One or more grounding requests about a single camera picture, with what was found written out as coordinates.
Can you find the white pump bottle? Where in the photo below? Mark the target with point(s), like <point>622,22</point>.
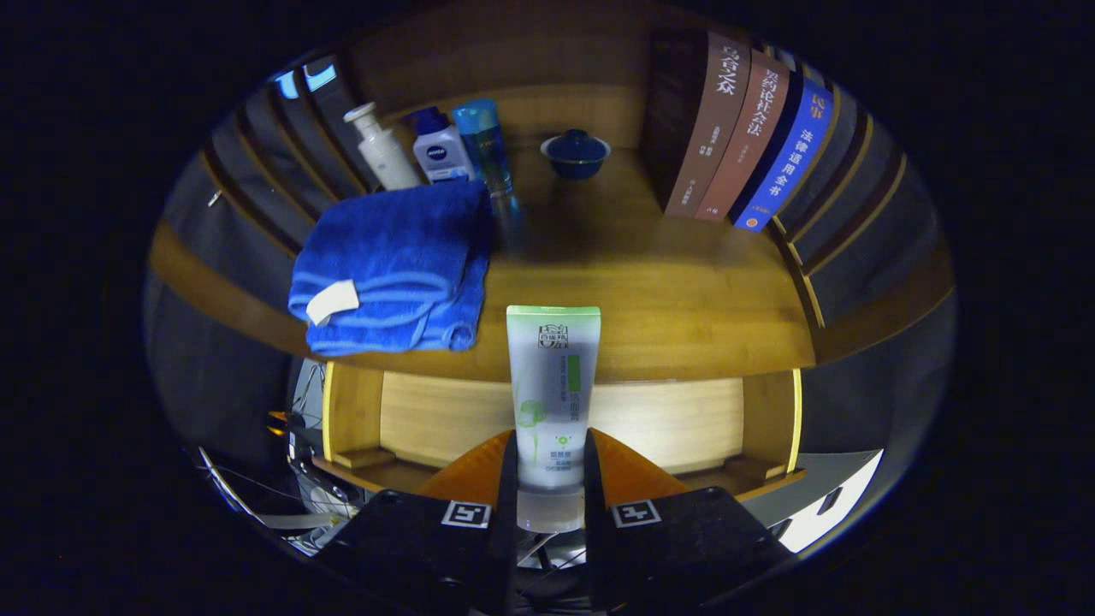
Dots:
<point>385,158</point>

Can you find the wooden cabinet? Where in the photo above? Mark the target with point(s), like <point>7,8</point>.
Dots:
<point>556,111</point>

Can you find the blue lidded teacup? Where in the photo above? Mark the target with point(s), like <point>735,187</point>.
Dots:
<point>575,158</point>

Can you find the teal slim bottle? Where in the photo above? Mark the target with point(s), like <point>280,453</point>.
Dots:
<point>486,145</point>

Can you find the black electronic device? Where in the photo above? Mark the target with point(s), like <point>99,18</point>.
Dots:
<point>321,479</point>

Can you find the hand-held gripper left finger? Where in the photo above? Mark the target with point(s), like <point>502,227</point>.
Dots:
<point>505,547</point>

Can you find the dark brown book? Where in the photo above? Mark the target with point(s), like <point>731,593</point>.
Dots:
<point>710,128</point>

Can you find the white bottle with blue cap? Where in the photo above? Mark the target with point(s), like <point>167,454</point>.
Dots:
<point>440,154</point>

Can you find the white and green tube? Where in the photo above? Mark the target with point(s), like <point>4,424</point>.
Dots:
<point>552,385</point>

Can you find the wooden countertop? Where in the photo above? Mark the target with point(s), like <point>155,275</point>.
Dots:
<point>650,291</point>

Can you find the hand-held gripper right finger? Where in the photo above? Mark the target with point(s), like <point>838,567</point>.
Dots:
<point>596,547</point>

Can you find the blue book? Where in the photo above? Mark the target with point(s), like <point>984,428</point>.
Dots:
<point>787,162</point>

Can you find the blue folded towel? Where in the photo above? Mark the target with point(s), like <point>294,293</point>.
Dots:
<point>402,248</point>

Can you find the wooden drawer with black knob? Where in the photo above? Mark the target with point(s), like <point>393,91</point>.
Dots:
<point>667,419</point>

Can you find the reddish brown book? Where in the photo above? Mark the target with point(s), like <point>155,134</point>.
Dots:
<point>748,145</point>

